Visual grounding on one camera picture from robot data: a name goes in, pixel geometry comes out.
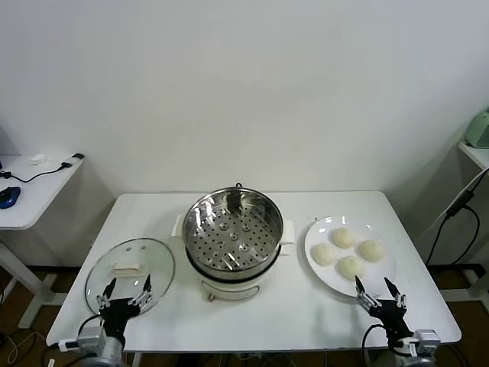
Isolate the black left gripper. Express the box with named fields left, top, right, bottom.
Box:
left=95, top=273, right=154, bottom=338

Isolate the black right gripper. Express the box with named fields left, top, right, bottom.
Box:
left=354, top=274, right=413, bottom=342

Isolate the glass lid with cream handle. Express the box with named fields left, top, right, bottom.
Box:
left=84, top=237, right=176, bottom=315

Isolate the white steamed baozi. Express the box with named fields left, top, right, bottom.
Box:
left=336, top=255, right=366, bottom=281
left=358, top=239, right=384, bottom=263
left=312, top=242, right=338, bottom=267
left=331, top=227, right=357, bottom=249

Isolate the stainless steel steamer basket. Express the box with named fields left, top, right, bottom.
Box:
left=181, top=187, right=285, bottom=274

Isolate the white round plate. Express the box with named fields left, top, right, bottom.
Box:
left=304, top=216, right=397, bottom=298

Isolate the cream electric cooking pot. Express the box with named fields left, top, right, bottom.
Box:
left=170, top=213, right=296, bottom=303

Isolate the blue computer mouse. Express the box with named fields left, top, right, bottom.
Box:
left=0, top=186, right=21, bottom=209

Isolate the mint green appliance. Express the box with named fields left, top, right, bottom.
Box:
left=464, top=108, right=489, bottom=150

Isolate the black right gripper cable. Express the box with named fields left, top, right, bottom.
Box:
left=361, top=323, right=391, bottom=367

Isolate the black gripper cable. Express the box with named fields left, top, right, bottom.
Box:
left=77, top=313, right=103, bottom=336
left=361, top=323, right=391, bottom=367

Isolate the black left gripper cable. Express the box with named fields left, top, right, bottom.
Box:
left=77, top=313, right=103, bottom=336

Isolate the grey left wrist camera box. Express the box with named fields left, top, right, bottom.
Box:
left=58, top=326, right=108, bottom=352

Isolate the white floor cable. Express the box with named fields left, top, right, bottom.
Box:
left=5, top=330, right=45, bottom=364

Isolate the white hanging cable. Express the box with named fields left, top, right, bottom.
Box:
left=423, top=167, right=489, bottom=235

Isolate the thin black desk cable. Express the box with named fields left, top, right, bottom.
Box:
left=0, top=161, right=74, bottom=184

